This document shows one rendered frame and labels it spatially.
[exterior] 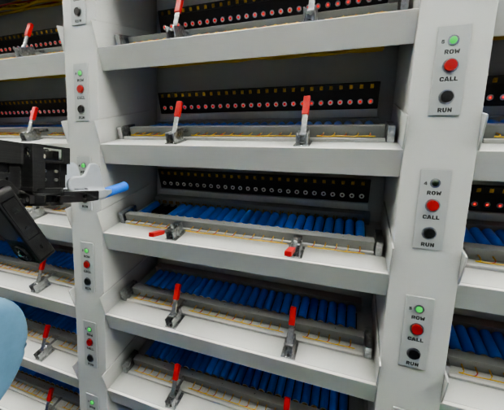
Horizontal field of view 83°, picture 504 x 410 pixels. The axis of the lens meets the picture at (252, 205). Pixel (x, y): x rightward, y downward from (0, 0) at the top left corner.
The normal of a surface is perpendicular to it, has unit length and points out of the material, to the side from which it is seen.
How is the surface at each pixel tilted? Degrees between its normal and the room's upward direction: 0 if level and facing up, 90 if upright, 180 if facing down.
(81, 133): 90
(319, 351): 17
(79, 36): 90
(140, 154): 107
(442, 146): 90
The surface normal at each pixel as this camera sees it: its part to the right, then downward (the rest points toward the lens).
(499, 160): -0.32, 0.40
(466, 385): -0.06, -0.91
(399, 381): -0.33, 0.11
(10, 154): 0.95, 0.07
